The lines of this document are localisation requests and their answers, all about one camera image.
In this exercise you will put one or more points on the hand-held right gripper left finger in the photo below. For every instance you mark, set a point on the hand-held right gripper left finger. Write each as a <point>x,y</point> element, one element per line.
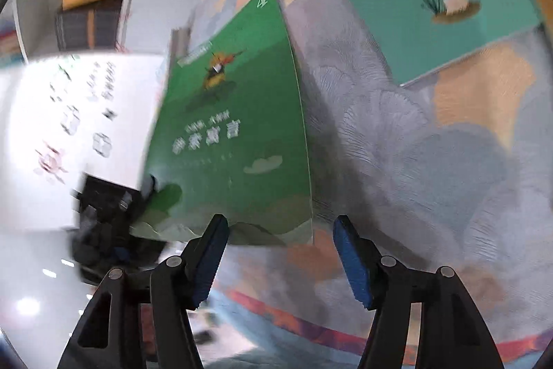
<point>211,261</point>

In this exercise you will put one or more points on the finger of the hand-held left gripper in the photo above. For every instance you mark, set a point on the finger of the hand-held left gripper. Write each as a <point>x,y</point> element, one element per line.
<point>140,202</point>

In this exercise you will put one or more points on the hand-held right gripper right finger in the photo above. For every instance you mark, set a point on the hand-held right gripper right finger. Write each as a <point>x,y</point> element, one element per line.
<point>352,261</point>

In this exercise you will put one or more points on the green bird cover book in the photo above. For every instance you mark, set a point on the green bird cover book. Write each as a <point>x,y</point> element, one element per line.
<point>242,114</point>

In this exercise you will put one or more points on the black outline cloud decal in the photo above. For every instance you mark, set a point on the black outline cloud decal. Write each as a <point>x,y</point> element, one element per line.
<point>71,120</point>
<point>102,145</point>

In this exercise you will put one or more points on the black hardcover volume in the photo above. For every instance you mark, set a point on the black hardcover volume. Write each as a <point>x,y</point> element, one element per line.
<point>73,42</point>
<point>73,26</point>
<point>73,10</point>

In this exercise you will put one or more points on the teal bamboo cover book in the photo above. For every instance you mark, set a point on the teal bamboo cover book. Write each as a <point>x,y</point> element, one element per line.
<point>389,19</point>

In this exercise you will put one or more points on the red sun wall decal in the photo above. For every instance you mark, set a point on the red sun wall decal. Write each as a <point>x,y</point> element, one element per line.
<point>49,163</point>

